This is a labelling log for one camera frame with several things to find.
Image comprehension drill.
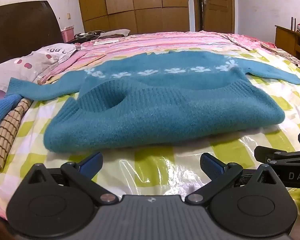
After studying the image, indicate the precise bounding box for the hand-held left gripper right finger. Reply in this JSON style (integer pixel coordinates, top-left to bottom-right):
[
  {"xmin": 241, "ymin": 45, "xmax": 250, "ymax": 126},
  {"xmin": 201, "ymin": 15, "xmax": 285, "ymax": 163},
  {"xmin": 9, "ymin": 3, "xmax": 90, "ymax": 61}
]
[{"xmin": 184, "ymin": 153, "xmax": 289, "ymax": 205}]

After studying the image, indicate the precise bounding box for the grey cushion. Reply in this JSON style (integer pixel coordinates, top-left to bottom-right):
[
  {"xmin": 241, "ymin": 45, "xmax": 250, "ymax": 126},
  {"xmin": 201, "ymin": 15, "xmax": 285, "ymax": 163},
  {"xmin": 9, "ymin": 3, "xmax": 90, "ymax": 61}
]
[{"xmin": 100, "ymin": 29, "xmax": 131, "ymax": 37}]

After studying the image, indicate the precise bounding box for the grey pillow with red print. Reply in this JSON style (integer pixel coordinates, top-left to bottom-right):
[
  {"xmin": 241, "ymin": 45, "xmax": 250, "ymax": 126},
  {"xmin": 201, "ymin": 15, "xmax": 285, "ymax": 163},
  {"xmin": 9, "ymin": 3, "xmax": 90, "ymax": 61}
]
[{"xmin": 0, "ymin": 43, "xmax": 77, "ymax": 92}]

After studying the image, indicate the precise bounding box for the brown checked cloth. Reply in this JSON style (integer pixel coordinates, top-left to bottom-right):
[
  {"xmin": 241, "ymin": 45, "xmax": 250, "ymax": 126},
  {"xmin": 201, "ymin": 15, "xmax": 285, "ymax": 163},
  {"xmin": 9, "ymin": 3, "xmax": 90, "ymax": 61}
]
[{"xmin": 0, "ymin": 98, "xmax": 32, "ymax": 173}]

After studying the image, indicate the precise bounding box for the teal knitted flower-pattern sweater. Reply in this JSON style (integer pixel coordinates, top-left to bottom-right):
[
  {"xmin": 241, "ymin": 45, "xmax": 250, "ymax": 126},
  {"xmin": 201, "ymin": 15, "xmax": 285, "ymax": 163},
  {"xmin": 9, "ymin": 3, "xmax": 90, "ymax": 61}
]
[{"xmin": 6, "ymin": 50, "xmax": 300, "ymax": 154}]

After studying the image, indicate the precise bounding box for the wooden wardrobe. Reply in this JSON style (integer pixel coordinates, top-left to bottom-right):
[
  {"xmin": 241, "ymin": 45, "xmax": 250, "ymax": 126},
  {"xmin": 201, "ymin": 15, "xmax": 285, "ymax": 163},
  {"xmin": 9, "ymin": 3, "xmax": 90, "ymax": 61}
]
[{"xmin": 76, "ymin": 0, "xmax": 190, "ymax": 34}]

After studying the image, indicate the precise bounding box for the dark wooden headboard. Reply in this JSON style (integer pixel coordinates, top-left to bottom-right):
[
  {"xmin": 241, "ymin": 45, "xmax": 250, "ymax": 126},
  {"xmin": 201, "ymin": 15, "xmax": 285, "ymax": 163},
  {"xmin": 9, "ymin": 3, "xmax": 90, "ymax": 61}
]
[{"xmin": 0, "ymin": 0, "xmax": 64, "ymax": 70}]

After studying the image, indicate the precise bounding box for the wooden desk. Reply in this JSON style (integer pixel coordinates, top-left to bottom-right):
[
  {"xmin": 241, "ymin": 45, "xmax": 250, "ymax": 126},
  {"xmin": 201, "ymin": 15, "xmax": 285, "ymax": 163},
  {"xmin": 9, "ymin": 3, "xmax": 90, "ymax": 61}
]
[{"xmin": 274, "ymin": 25, "xmax": 300, "ymax": 60}]

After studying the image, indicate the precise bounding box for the dark nightstand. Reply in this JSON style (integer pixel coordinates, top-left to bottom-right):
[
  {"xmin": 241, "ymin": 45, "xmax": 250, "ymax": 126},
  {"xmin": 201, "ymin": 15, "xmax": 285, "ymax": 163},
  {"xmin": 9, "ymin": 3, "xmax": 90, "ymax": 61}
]
[{"xmin": 70, "ymin": 31, "xmax": 130, "ymax": 43}]

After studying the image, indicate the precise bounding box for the folded patterned newspaper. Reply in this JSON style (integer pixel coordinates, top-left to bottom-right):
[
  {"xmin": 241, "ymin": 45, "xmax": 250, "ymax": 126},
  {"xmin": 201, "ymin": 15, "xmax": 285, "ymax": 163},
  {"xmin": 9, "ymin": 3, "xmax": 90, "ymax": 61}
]
[{"xmin": 261, "ymin": 42, "xmax": 300, "ymax": 70}]

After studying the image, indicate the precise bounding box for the pink storage basket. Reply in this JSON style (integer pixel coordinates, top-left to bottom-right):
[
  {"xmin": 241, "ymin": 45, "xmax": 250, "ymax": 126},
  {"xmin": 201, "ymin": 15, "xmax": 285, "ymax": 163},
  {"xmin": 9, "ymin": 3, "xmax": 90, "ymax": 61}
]
[{"xmin": 61, "ymin": 26, "xmax": 77, "ymax": 43}]

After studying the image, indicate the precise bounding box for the wooden door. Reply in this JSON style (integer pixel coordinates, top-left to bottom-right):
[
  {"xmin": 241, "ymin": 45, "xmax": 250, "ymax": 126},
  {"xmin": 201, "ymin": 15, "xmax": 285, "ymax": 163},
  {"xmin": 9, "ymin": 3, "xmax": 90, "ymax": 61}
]
[{"xmin": 192, "ymin": 0, "xmax": 235, "ymax": 34}]

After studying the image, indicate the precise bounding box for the white paper booklet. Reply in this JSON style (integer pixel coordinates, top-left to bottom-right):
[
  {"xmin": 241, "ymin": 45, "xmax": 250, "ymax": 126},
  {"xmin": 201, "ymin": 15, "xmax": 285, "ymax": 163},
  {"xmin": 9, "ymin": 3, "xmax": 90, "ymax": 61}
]
[{"xmin": 94, "ymin": 38, "xmax": 120, "ymax": 46}]

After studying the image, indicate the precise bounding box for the pink striped bedsheet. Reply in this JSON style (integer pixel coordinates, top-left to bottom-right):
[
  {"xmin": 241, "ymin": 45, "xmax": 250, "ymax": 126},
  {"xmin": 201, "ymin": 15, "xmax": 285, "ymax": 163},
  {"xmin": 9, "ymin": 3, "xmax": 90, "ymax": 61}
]
[{"xmin": 75, "ymin": 31, "xmax": 240, "ymax": 62}]

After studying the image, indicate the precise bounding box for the blue knitted garment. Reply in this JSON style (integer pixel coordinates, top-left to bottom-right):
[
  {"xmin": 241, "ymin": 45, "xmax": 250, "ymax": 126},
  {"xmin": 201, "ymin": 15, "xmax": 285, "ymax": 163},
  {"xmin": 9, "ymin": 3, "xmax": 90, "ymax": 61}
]
[{"xmin": 0, "ymin": 94, "xmax": 22, "ymax": 140}]

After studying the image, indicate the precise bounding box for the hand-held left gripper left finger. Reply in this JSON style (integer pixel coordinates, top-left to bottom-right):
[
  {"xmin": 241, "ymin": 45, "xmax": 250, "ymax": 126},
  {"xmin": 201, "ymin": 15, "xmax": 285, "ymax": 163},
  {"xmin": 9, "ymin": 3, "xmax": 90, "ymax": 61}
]
[{"xmin": 27, "ymin": 152, "xmax": 119, "ymax": 205}]

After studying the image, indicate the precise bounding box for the pink folded blanket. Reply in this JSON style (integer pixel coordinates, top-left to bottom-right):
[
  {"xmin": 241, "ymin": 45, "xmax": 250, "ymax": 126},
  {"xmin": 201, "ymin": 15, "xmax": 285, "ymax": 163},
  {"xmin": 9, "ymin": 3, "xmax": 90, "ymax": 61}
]
[{"xmin": 37, "ymin": 47, "xmax": 108, "ymax": 84}]

